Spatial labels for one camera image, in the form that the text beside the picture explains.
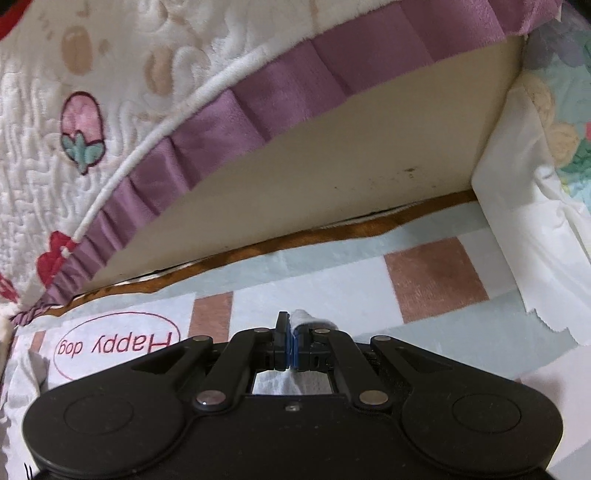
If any white t-shirt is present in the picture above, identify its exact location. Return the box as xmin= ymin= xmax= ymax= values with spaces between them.
xmin=0 ymin=308 xmax=340 ymax=480

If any bear printed quilt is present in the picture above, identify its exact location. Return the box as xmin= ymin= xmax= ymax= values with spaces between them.
xmin=0 ymin=0 xmax=565 ymax=326

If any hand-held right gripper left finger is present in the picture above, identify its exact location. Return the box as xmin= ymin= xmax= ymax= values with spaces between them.
xmin=131 ymin=311 xmax=291 ymax=412

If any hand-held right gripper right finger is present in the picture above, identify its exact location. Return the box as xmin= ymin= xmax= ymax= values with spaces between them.
xmin=291 ymin=325 xmax=460 ymax=411

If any floral quilt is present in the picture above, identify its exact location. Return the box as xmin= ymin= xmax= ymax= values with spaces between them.
xmin=471 ymin=14 xmax=591 ymax=345

